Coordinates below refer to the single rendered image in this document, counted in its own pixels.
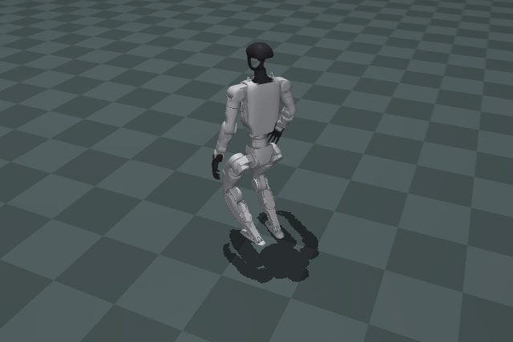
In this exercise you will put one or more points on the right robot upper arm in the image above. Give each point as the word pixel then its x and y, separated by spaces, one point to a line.
pixel 287 98

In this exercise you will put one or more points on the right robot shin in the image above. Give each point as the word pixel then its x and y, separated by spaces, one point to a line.
pixel 266 200

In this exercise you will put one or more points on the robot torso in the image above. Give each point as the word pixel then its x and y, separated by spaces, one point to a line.
pixel 259 112

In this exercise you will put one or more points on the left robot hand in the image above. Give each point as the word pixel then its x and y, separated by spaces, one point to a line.
pixel 215 162

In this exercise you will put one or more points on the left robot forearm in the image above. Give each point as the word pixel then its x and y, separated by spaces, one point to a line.
pixel 223 141

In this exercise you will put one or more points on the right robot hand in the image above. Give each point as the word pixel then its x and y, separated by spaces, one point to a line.
pixel 275 133

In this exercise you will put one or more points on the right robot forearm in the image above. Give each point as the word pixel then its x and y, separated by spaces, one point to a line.
pixel 282 122

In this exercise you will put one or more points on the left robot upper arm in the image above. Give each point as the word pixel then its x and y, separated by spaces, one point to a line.
pixel 235 94

